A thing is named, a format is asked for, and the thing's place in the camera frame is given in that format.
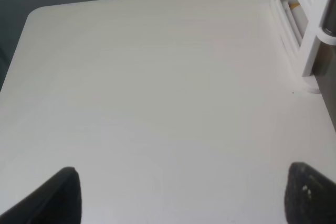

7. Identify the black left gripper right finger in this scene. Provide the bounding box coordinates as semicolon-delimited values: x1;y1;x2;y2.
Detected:
285;162;335;223

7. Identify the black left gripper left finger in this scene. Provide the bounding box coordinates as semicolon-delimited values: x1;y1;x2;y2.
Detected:
1;167;82;223

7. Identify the smoky lower drawer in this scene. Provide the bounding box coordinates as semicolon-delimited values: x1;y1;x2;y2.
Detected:
313;0;335;126

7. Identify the white drawer cabinet frame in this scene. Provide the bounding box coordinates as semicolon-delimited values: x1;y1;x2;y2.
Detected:
270;0;327;79

